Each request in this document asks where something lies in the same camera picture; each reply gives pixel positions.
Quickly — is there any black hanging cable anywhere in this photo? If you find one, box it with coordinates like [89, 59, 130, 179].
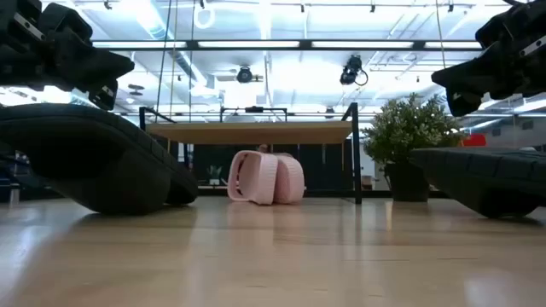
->
[155, 0, 172, 125]

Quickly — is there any green plant in black pot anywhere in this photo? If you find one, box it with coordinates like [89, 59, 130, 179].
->
[361, 92, 466, 203]

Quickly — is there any small potted plant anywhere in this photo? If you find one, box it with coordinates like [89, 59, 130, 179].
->
[206, 165, 223, 187]

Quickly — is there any white hanging ring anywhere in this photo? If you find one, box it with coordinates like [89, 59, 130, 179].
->
[194, 3, 216, 30]

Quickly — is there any pink rubber slide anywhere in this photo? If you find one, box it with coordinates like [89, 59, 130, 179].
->
[227, 149, 279, 206]
[272, 153, 306, 205]

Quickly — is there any black overhead camera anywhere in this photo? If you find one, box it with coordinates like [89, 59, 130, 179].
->
[340, 55, 369, 86]

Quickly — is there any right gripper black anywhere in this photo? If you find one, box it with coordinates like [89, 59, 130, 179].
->
[431, 0, 546, 118]

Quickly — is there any red container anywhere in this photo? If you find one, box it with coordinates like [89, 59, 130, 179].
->
[462, 134, 487, 148]

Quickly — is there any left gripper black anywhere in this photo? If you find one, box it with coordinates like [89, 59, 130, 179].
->
[0, 0, 136, 111]

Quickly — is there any black overhead frame bar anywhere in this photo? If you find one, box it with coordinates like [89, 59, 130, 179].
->
[91, 39, 483, 52]

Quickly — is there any black rubber slide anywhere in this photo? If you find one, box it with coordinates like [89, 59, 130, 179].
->
[0, 103, 200, 216]
[409, 147, 546, 219]

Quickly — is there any wooden shelf black metal frame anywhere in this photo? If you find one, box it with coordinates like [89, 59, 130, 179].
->
[139, 101, 363, 205]

